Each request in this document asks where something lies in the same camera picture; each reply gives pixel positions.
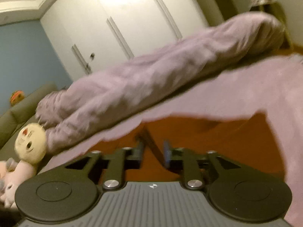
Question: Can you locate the olive green upholstered headboard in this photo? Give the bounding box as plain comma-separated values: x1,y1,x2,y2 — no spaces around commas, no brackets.
0,82,58,161

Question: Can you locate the cream round-head plush doll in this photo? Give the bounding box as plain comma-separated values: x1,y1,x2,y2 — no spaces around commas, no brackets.
14,123,47,165

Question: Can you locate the pink unicorn plush toy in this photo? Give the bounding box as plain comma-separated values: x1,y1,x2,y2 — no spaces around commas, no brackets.
1,158,37,211

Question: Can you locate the rust orange knit garment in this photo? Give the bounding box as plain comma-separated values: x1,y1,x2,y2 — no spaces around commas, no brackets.
91,113,286,181

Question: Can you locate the white wardrobe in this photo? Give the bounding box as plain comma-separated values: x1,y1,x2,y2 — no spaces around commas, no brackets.
41,0,208,80

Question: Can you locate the orange plush toy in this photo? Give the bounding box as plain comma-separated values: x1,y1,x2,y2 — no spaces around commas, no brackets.
10,90,25,107

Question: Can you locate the lilac bed sheet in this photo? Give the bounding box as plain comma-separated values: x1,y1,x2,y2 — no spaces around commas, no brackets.
43,55,302,226

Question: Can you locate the rolled lilac duvet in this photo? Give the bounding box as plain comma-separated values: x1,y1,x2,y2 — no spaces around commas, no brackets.
35,12,285,155

